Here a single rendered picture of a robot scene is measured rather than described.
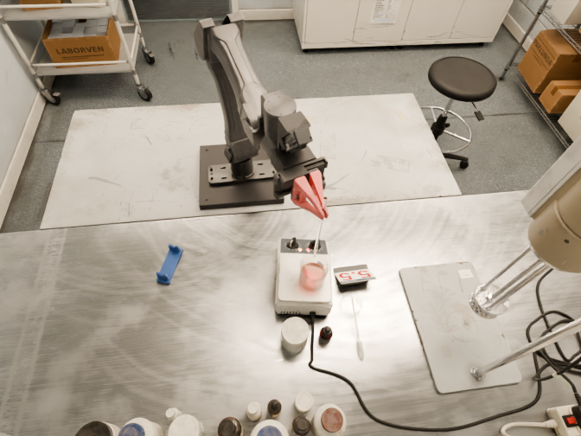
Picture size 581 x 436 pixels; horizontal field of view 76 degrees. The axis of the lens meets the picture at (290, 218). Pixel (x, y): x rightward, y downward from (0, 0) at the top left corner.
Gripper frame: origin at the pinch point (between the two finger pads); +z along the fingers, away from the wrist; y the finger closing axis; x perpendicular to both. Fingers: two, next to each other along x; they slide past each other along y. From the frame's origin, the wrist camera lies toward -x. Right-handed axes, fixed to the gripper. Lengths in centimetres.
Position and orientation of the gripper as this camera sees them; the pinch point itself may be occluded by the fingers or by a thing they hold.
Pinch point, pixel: (322, 214)
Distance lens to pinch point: 63.9
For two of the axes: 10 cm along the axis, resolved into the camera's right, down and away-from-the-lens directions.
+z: 4.5, 7.6, -4.8
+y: 8.9, -3.5, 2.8
